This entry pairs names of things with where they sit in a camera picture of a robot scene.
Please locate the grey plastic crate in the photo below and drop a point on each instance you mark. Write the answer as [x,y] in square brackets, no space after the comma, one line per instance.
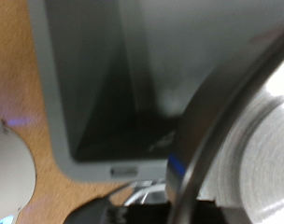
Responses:
[70,77]

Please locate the stainless steel pot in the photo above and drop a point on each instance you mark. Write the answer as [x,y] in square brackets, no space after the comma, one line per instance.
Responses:
[241,155]

